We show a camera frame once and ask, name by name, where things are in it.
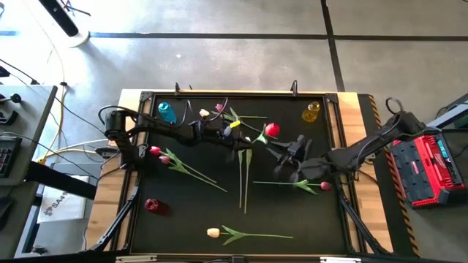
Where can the white printed box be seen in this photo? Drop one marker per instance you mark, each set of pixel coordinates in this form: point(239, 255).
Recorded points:
point(69, 208)

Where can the yellow glass vase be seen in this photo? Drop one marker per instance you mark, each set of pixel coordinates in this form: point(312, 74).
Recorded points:
point(311, 112)

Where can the black keyboard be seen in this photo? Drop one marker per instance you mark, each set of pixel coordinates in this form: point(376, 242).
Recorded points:
point(7, 157)

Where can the black flat panel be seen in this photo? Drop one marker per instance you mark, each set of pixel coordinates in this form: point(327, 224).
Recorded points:
point(60, 16)

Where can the grey metal cart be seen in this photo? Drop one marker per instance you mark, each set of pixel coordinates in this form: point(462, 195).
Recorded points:
point(448, 117)

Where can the black table mat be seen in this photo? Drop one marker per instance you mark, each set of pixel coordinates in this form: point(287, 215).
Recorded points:
point(183, 219)

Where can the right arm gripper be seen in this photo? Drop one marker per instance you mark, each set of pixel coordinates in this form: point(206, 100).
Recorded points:
point(300, 149)

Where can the red glass vase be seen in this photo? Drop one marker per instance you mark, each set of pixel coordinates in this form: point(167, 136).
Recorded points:
point(151, 205)

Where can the black knob lever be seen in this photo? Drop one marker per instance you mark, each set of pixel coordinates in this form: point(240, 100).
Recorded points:
point(15, 97)

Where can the black hazard striped panel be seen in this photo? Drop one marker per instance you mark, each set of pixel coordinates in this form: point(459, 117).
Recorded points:
point(395, 208)

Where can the white round stand base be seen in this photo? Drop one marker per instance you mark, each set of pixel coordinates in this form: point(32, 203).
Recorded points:
point(80, 39)

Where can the yellow tape tag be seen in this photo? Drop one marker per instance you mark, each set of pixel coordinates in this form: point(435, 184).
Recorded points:
point(235, 123)

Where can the black desk beam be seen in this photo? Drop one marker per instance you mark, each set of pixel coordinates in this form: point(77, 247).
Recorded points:
point(58, 180)

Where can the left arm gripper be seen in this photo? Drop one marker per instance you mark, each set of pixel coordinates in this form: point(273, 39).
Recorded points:
point(219, 133)

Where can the black clamp hook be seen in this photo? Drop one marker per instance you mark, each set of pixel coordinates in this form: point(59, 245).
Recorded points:
point(177, 88)
point(294, 87)

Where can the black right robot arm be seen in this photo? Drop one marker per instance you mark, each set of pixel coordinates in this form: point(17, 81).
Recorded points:
point(365, 146)

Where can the silver bracket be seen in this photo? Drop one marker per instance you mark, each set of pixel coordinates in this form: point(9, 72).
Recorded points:
point(136, 258)
point(340, 260)

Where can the cream artificial tulip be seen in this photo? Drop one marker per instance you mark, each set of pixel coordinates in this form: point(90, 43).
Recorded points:
point(213, 232)

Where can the teal glass vase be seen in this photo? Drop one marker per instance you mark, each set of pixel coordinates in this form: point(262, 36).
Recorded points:
point(167, 111)

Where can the grey desk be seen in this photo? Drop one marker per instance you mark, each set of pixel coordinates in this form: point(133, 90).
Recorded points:
point(29, 109)

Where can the red and black tool case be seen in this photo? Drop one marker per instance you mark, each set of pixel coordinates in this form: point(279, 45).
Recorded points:
point(424, 171)

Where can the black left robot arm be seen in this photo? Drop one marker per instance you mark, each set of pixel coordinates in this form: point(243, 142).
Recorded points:
point(164, 133)

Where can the white artificial tulip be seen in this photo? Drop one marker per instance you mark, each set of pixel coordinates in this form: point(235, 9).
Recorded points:
point(204, 113)

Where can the pink artificial tulip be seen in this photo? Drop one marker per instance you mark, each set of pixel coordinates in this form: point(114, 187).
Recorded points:
point(219, 107)
point(325, 186)
point(164, 159)

